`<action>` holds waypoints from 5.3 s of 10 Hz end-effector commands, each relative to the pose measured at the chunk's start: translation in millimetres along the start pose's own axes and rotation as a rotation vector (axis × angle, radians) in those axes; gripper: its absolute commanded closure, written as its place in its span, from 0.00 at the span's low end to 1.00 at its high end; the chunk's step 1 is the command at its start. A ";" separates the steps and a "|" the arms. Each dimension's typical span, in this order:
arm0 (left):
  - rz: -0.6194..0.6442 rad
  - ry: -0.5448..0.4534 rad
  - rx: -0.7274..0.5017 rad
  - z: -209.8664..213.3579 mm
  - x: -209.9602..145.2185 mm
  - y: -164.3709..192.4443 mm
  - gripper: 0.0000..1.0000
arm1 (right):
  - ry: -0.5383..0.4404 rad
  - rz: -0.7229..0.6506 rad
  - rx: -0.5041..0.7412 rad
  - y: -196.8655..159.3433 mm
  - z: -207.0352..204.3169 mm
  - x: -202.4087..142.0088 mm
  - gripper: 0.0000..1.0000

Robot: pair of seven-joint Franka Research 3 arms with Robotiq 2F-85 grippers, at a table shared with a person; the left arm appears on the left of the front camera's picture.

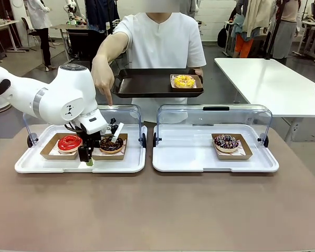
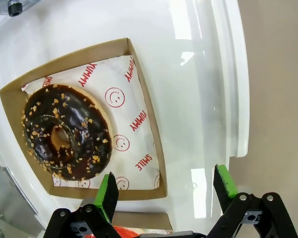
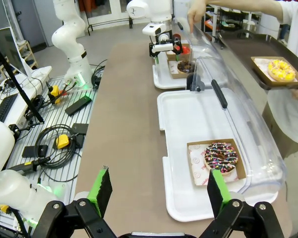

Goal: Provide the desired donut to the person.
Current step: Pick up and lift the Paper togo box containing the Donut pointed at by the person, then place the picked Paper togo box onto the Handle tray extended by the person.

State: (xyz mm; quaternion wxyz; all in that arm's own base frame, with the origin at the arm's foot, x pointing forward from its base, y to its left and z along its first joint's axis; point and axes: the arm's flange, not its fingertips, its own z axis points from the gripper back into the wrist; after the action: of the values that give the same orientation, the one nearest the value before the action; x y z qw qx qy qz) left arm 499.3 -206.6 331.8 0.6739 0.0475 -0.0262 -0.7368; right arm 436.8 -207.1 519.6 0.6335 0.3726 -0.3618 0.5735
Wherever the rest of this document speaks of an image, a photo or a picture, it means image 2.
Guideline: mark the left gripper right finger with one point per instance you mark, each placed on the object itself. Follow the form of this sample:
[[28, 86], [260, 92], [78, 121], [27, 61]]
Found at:
[[222, 183]]

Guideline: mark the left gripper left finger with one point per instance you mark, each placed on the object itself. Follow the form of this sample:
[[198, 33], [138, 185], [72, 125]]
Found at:
[[106, 196]]

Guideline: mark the red glazed donut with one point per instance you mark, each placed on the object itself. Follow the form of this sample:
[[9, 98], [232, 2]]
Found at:
[[125, 231]]

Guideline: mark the chocolate donut with nuts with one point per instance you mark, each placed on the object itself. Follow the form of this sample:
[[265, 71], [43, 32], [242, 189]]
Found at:
[[64, 111]]

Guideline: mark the white printed paper liner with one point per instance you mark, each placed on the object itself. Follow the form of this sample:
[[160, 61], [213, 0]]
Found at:
[[129, 99], [156, 231]]

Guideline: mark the black lid hinge knob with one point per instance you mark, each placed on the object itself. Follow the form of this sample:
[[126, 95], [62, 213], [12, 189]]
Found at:
[[15, 8]]

